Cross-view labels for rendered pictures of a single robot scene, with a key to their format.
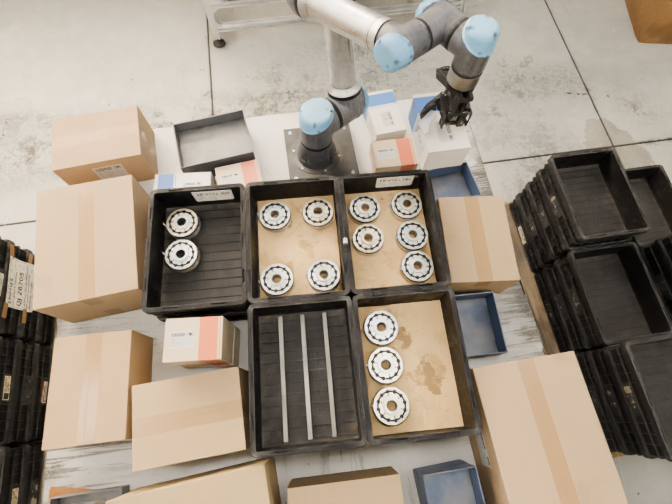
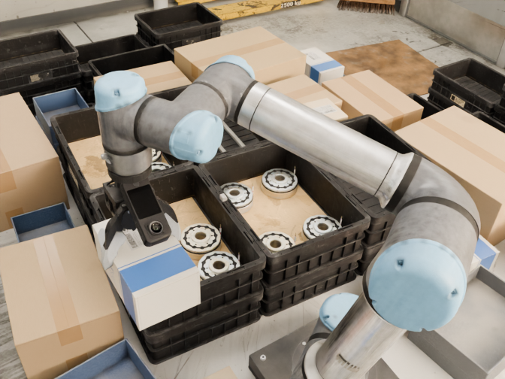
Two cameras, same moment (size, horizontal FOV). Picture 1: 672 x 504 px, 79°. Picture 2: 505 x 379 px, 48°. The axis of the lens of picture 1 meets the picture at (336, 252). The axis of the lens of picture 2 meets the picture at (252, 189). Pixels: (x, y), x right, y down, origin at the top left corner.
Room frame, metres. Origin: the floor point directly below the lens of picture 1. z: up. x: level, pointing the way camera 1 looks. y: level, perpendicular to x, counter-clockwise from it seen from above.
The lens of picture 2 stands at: (1.50, -0.39, 1.88)
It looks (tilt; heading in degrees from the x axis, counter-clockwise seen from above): 40 degrees down; 157
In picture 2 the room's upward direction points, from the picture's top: 3 degrees clockwise
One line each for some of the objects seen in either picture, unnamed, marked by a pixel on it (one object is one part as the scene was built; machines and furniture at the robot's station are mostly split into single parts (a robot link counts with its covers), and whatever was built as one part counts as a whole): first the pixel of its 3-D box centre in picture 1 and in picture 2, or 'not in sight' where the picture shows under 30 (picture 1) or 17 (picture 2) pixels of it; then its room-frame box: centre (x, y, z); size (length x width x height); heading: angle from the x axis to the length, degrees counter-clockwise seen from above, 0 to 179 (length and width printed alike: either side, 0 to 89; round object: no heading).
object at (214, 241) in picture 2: (368, 238); (200, 238); (0.52, -0.10, 0.86); 0.10 x 0.10 x 0.01
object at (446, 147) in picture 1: (437, 130); (146, 263); (0.77, -0.28, 1.09); 0.20 x 0.12 x 0.09; 11
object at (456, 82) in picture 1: (465, 74); (126, 154); (0.75, -0.29, 1.33); 0.08 x 0.08 x 0.05
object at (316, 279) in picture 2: not in sight; (276, 236); (0.49, 0.13, 0.76); 0.40 x 0.30 x 0.12; 8
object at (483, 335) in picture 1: (474, 325); (48, 240); (0.27, -0.47, 0.74); 0.20 x 0.15 x 0.07; 8
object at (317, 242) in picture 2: (295, 237); (280, 193); (0.49, 0.13, 0.92); 0.40 x 0.30 x 0.02; 8
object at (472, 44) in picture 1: (474, 46); (124, 112); (0.75, -0.29, 1.41); 0.09 x 0.08 x 0.11; 43
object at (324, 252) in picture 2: (296, 243); (279, 207); (0.49, 0.13, 0.87); 0.40 x 0.30 x 0.11; 8
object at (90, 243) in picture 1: (102, 249); (466, 174); (0.46, 0.78, 0.80); 0.40 x 0.30 x 0.20; 15
